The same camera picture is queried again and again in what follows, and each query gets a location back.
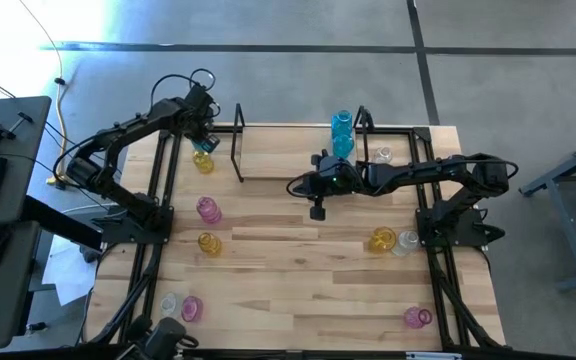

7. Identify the pink tall ribbed glass vase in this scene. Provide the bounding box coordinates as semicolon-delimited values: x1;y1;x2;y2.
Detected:
196;196;223;225

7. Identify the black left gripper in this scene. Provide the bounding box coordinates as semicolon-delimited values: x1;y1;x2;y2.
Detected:
181;83;222;154

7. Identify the yellow extension cable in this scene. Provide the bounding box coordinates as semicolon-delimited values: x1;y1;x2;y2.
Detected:
17;0;68;191

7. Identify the yellow ribbed glass vase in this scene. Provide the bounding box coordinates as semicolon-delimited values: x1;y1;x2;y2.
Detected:
197;231;223;257
191;149;216;176

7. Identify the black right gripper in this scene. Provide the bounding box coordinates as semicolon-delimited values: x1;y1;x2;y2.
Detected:
295;148;368;222

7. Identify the pink squat glass vase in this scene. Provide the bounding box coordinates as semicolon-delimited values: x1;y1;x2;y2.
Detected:
180;295;205;324

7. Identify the white paper sheet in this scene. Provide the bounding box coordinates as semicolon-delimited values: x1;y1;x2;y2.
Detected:
41;234;100;307

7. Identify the black aluminium table frame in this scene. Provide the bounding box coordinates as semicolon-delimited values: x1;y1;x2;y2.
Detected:
75;122;508;354

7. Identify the white label strip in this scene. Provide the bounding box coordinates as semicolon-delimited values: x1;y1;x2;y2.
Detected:
405;351;462;360

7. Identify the black support beam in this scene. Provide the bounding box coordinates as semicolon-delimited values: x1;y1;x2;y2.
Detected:
20;195;105;252

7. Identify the clear squat glass vase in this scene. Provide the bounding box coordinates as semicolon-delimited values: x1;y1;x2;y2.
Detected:
160;292;182;319

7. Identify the yellow textured glass vase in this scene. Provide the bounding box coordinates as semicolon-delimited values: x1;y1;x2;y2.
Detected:
367;226;398;255

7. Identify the dark grey desk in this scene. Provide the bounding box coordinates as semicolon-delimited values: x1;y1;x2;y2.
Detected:
0;95;53;351

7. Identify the clear ribbed glass vase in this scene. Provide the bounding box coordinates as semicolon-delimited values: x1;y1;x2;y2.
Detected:
371;145;394;165

